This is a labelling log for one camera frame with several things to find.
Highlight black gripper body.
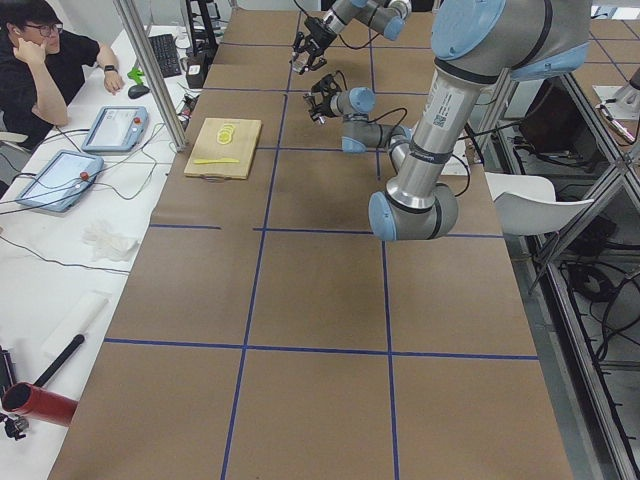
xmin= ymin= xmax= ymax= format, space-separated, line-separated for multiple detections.
xmin=302 ymin=17 xmax=336 ymax=56
xmin=311 ymin=79 xmax=344 ymax=116

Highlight clear glass cup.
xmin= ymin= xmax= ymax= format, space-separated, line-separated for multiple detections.
xmin=291 ymin=55 xmax=308 ymax=75

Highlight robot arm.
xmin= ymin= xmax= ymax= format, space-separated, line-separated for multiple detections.
xmin=304 ymin=0 xmax=591 ymax=241
xmin=290 ymin=0 xmax=412 ymax=75

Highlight bamboo cutting board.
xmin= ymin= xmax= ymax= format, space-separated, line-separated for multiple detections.
xmin=184 ymin=118 xmax=262 ymax=180

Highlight yellow plastic knife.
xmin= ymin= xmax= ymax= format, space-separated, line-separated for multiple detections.
xmin=193 ymin=157 xmax=240 ymax=165

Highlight black keyboard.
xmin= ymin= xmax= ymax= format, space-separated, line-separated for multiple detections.
xmin=148 ymin=34 xmax=182 ymax=78

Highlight green plastic toy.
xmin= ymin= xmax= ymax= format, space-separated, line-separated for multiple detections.
xmin=127 ymin=67 xmax=144 ymax=85

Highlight black computer mouse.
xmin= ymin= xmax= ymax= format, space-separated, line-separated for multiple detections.
xmin=127 ymin=84 xmax=150 ymax=100

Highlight teach pendant far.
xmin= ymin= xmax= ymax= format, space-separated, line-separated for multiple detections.
xmin=82 ymin=106 xmax=149 ymax=155

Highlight teach pendant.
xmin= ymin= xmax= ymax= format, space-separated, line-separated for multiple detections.
xmin=16 ymin=150 xmax=105 ymax=213
xmin=82 ymin=106 xmax=149 ymax=155

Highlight white chair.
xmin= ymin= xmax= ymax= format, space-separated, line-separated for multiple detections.
xmin=485 ymin=172 xmax=594 ymax=236

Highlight white crumpled cloth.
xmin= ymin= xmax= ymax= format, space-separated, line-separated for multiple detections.
xmin=82 ymin=221 xmax=139 ymax=262

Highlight teach pendant near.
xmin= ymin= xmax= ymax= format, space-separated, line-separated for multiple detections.
xmin=16 ymin=150 xmax=105 ymax=213

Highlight person in black shirt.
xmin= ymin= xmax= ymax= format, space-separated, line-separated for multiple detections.
xmin=1 ymin=1 xmax=124 ymax=151

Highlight white paper roll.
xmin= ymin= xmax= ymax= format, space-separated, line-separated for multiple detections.
xmin=41 ymin=291 xmax=110 ymax=358

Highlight black rod tool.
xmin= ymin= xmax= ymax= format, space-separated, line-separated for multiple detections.
xmin=34 ymin=334 xmax=85 ymax=387

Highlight red cylinder tube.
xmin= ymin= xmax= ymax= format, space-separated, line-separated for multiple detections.
xmin=1 ymin=382 xmax=78 ymax=427

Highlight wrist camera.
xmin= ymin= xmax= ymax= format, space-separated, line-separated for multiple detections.
xmin=318 ymin=73 xmax=343 ymax=92

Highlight aluminium frame post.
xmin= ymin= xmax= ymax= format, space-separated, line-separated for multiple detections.
xmin=113 ymin=0 xmax=186 ymax=152

